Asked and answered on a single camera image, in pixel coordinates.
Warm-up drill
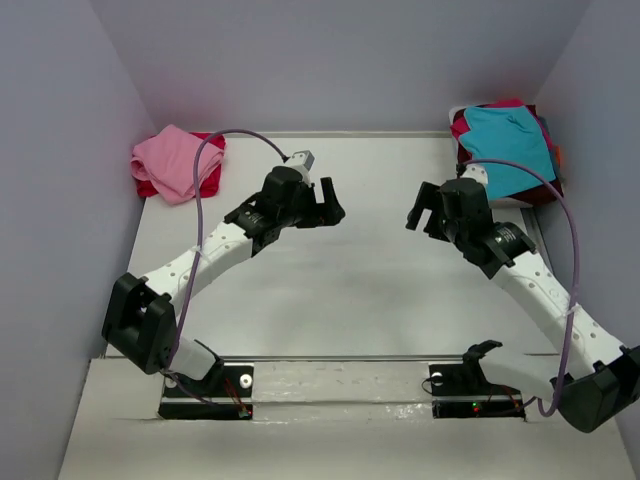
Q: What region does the turquoise t shirt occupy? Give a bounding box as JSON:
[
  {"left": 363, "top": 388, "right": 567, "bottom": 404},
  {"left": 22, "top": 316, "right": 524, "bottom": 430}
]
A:
[{"left": 459, "top": 106, "right": 556, "bottom": 201}]

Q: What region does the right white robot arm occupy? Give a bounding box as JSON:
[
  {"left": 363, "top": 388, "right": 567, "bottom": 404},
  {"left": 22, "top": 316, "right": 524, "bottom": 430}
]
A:
[{"left": 406, "top": 178, "right": 639, "bottom": 433}]

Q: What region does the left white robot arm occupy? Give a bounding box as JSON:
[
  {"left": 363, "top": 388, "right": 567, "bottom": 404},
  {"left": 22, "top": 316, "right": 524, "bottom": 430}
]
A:
[{"left": 102, "top": 166, "right": 346, "bottom": 396}]

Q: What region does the magenta t shirt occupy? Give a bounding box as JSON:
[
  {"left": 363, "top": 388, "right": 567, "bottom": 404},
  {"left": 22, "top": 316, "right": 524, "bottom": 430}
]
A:
[{"left": 448, "top": 98, "right": 554, "bottom": 150}]

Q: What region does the red folded t shirt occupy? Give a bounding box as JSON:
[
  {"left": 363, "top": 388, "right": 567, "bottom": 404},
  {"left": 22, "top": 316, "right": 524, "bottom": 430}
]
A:
[{"left": 135, "top": 131, "right": 227, "bottom": 199}]

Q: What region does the dark red t shirt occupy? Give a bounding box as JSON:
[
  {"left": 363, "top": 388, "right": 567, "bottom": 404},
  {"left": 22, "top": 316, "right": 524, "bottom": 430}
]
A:
[{"left": 485, "top": 99, "right": 563, "bottom": 206}]

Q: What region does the pink folded t shirt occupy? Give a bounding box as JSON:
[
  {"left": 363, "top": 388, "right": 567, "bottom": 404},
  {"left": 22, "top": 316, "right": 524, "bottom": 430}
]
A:
[{"left": 130, "top": 123, "right": 224, "bottom": 206}]

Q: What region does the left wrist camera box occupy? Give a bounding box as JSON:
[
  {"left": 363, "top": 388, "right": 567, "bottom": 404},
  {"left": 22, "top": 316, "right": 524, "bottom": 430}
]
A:
[{"left": 285, "top": 150, "right": 315, "bottom": 185}]

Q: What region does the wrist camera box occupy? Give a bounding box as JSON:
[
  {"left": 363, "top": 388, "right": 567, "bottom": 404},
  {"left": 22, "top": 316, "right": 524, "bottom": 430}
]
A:
[
  {"left": 460, "top": 164, "right": 489, "bottom": 187},
  {"left": 285, "top": 150, "right": 315, "bottom": 185}
]

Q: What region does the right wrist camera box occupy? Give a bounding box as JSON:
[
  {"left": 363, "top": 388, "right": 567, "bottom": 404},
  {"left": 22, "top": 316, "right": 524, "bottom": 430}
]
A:
[{"left": 460, "top": 164, "right": 489, "bottom": 187}]

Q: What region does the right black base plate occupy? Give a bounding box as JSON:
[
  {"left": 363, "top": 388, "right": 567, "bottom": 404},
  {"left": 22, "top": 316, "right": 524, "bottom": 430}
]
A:
[{"left": 421, "top": 363, "right": 526, "bottom": 420}]

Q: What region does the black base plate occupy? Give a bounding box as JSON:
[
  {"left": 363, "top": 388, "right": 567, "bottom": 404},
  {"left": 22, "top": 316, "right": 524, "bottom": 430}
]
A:
[
  {"left": 157, "top": 362, "right": 255, "bottom": 421},
  {"left": 421, "top": 363, "right": 526, "bottom": 420}
]

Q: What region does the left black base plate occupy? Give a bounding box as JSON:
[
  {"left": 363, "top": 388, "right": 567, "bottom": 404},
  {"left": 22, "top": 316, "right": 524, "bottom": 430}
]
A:
[{"left": 157, "top": 362, "right": 255, "bottom": 421}]

